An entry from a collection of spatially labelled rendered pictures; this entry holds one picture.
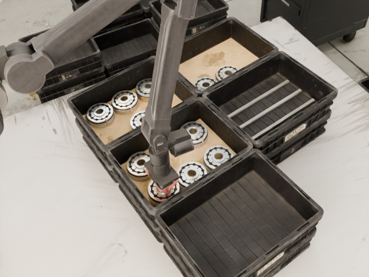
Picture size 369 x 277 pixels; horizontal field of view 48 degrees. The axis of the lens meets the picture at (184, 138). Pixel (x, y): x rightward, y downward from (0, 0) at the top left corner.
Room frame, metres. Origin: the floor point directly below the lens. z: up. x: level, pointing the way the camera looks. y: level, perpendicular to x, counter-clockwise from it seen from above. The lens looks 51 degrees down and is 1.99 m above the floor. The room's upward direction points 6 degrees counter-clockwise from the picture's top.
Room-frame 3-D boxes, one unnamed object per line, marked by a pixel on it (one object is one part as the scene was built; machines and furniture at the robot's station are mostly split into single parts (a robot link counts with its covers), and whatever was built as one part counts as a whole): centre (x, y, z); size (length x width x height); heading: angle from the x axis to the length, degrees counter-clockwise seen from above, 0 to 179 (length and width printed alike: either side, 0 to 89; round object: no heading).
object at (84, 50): (1.86, 0.64, 0.37); 0.40 x 0.30 x 0.45; 111
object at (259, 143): (1.03, -0.32, 0.92); 0.40 x 0.30 x 0.02; 121
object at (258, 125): (1.03, -0.32, 0.87); 0.40 x 0.30 x 0.11; 121
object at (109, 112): (1.09, 0.31, 0.86); 0.10 x 0.10 x 0.01
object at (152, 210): (0.82, 0.02, 0.92); 0.40 x 0.30 x 0.02; 121
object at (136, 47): (2.01, 0.27, 0.31); 0.40 x 0.30 x 0.34; 111
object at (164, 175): (0.71, 0.08, 1.00); 0.10 x 0.07 x 0.07; 30
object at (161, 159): (0.71, 0.07, 1.06); 0.07 x 0.06 x 0.07; 111
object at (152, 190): (0.71, 0.08, 0.88); 0.10 x 0.10 x 0.01
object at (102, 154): (1.08, 0.18, 0.87); 0.40 x 0.30 x 0.11; 121
